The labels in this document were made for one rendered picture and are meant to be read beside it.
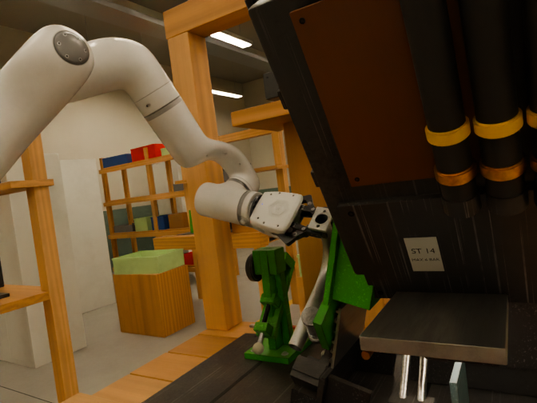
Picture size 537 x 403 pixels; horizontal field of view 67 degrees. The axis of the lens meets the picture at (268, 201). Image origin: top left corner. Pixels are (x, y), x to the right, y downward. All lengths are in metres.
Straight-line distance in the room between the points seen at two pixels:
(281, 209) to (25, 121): 0.50
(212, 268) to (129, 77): 0.71
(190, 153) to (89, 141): 8.09
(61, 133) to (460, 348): 8.42
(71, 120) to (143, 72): 7.99
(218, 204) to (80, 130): 8.02
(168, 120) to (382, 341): 0.60
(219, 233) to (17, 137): 0.76
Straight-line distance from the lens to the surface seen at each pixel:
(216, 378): 1.05
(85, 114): 9.05
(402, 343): 0.54
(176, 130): 0.89
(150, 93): 0.88
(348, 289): 0.74
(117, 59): 0.88
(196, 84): 1.38
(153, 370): 1.22
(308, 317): 0.78
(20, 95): 0.76
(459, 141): 0.48
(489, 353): 0.52
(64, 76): 0.75
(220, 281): 1.36
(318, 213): 0.85
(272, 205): 0.90
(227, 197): 0.94
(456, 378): 0.65
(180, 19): 1.45
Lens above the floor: 1.33
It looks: 2 degrees down
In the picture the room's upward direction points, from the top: 7 degrees counter-clockwise
